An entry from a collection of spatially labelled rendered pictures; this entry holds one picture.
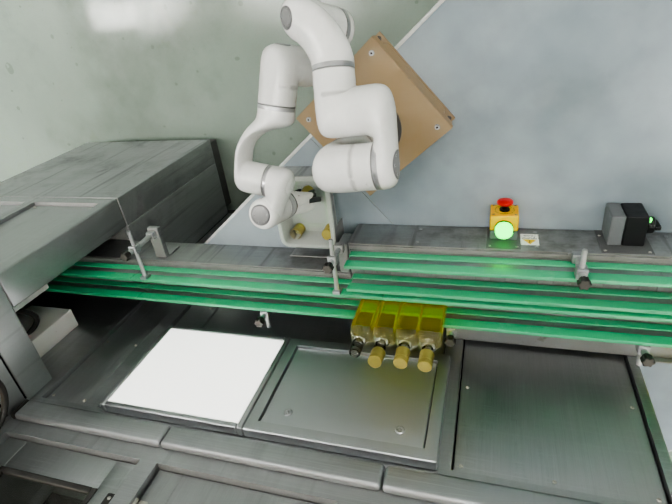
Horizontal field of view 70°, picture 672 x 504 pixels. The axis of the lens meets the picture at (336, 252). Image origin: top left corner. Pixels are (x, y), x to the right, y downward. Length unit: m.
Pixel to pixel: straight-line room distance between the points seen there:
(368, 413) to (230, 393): 0.38
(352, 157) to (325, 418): 0.64
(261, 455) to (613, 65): 1.18
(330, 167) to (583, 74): 0.63
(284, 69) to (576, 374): 1.04
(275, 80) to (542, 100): 0.63
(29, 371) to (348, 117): 1.18
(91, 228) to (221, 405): 0.76
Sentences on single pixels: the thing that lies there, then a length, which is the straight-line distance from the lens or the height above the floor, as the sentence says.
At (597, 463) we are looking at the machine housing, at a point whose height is 1.23.
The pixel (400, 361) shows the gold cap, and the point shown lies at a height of 1.16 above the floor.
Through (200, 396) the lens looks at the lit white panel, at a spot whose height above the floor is 1.24.
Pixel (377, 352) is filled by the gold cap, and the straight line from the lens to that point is 1.17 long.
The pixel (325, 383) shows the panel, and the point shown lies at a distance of 1.32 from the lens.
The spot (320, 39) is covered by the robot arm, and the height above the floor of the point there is 1.07.
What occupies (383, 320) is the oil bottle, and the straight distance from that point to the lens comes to 1.25.
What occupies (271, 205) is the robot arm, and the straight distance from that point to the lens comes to 1.12.
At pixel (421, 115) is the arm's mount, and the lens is 1.20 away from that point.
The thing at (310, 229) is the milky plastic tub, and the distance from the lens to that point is 1.48.
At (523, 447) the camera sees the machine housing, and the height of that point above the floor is 1.21.
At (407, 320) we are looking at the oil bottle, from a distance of 1.24.
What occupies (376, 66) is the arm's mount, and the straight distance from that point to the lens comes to 1.20.
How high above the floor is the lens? 1.99
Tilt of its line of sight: 55 degrees down
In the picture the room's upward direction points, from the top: 151 degrees counter-clockwise
